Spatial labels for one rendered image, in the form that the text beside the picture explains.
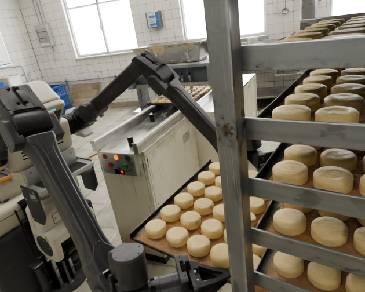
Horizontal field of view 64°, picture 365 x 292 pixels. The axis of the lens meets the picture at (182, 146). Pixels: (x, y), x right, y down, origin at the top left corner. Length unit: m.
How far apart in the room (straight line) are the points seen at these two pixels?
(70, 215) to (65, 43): 6.11
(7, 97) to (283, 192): 0.58
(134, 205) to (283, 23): 4.06
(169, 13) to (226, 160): 5.19
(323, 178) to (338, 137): 0.09
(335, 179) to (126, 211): 1.61
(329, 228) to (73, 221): 0.46
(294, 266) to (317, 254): 0.10
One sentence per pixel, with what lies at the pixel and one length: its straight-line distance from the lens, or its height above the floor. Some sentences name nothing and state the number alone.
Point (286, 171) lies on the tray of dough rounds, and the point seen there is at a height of 1.24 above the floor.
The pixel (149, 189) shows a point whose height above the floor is 0.60.
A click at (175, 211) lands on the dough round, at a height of 1.04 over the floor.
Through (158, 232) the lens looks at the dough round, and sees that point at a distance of 0.70.
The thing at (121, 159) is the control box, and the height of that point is 0.80.
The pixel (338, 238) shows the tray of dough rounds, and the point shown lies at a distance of 0.49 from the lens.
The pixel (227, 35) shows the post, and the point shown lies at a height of 1.44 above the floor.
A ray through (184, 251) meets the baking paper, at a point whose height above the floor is 1.01.
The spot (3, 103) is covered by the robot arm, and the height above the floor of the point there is 1.36.
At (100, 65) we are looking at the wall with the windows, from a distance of 6.28.
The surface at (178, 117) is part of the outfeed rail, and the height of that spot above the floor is 0.87.
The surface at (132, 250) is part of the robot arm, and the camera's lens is 0.56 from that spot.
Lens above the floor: 1.46
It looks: 23 degrees down
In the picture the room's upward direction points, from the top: 9 degrees counter-clockwise
